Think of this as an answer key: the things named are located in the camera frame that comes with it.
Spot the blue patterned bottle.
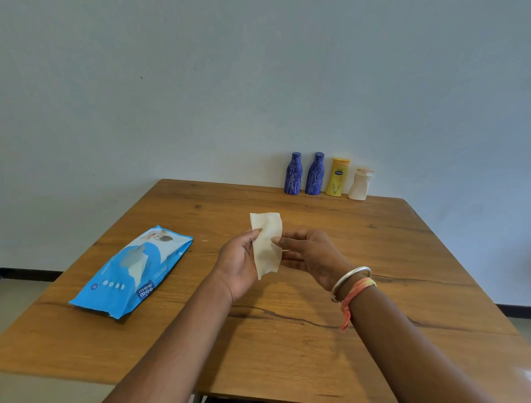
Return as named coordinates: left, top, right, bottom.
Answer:
left=305, top=152, right=325, bottom=196
left=284, top=152, right=303, bottom=195

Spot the wooden table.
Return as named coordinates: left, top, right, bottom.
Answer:
left=0, top=179, right=531, bottom=403

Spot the white pump bottle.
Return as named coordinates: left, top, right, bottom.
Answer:
left=348, top=167, right=375, bottom=202

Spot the person's left hand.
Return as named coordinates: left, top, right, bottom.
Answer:
left=211, top=228, right=261, bottom=304

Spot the white wet wipe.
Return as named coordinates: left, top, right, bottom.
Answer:
left=249, top=212, right=283, bottom=280

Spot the blue wet wipes packet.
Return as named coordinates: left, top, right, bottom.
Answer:
left=68, top=225, right=194, bottom=320

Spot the orange thread wristband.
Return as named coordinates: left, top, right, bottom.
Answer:
left=340, top=278, right=378, bottom=331

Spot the yellow lotion bottle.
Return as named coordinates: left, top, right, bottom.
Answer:
left=325, top=157, right=351, bottom=197

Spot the person's right hand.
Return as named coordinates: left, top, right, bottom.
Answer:
left=270, top=229, right=356, bottom=293

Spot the silver bangle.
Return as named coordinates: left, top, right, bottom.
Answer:
left=330, top=267, right=373, bottom=303

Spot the person's left forearm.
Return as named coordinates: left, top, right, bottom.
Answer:
left=101, top=270, right=235, bottom=403

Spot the person's right forearm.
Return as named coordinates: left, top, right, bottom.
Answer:
left=334, top=277, right=494, bottom=403

